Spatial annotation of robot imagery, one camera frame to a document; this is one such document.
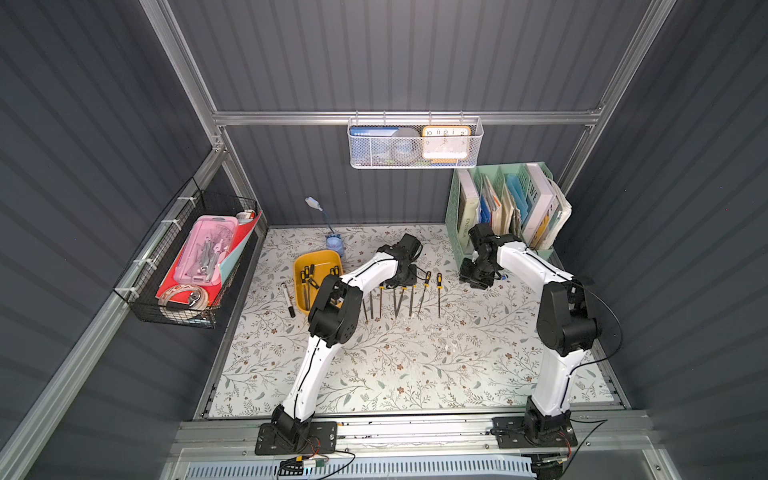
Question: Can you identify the yellow storage box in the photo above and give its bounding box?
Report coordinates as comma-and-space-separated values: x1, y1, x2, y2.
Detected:
293, 249, 342, 315

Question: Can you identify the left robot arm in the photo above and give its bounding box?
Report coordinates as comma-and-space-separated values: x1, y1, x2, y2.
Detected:
270, 233, 423, 448

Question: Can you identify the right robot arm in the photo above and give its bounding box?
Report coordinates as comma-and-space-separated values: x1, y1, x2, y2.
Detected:
459, 223, 602, 444

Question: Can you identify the green file organizer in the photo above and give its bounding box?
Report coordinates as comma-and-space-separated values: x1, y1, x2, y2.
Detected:
445, 162, 572, 265

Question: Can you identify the blue box in basket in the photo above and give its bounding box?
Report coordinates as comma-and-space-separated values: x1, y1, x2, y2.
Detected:
348, 126, 398, 166

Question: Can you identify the blue desk lamp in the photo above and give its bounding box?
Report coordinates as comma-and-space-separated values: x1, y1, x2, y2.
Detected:
305, 196, 344, 258

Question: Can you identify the white book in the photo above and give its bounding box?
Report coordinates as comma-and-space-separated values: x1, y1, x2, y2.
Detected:
523, 163, 558, 248

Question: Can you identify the grey tape roll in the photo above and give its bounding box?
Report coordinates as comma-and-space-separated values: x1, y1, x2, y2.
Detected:
390, 127, 422, 164

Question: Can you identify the yellow white clock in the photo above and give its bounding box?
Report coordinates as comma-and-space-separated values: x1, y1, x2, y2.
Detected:
422, 125, 472, 161

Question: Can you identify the black white marker pen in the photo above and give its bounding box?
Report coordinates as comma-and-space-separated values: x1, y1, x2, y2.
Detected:
280, 282, 296, 318

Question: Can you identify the red folder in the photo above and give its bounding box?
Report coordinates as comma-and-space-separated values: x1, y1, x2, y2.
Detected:
155, 210, 261, 306

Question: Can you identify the pink plastic case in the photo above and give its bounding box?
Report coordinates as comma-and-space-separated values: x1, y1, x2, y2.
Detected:
173, 215, 238, 286

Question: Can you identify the white wire basket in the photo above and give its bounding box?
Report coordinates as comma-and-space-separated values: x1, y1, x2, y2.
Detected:
347, 113, 485, 169

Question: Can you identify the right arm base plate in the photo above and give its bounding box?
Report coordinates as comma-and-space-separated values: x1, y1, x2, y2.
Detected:
489, 415, 579, 449

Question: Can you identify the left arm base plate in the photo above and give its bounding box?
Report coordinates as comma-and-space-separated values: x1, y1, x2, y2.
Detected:
254, 421, 338, 456

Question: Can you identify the aluminium rail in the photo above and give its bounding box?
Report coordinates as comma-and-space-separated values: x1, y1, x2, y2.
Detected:
170, 409, 660, 460

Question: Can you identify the black wire basket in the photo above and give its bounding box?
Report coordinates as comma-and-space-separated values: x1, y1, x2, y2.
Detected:
114, 181, 262, 329

